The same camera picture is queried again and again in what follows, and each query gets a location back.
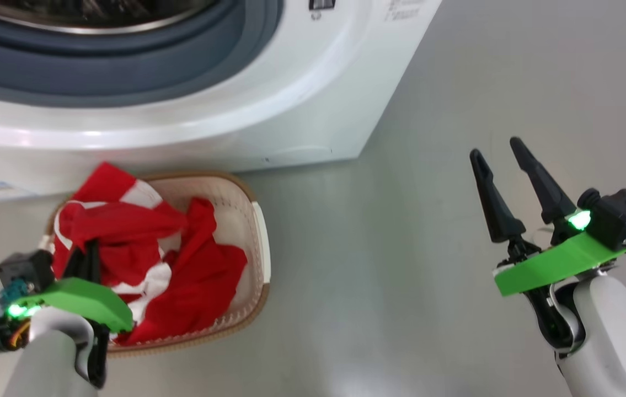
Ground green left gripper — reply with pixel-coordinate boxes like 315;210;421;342
0;238;134;388

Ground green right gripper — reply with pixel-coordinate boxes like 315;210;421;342
470;137;626;353

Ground red and white garment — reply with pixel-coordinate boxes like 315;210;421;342
52;163;189;326

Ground white front-load washing machine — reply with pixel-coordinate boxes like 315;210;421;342
0;0;443;196

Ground cream perforated laundry basket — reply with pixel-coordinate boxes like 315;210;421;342
42;172;272;359

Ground small printed text sticker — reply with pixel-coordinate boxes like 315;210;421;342
384;0;421;22

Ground teal left camera connector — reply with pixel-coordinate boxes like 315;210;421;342
0;280;29;309

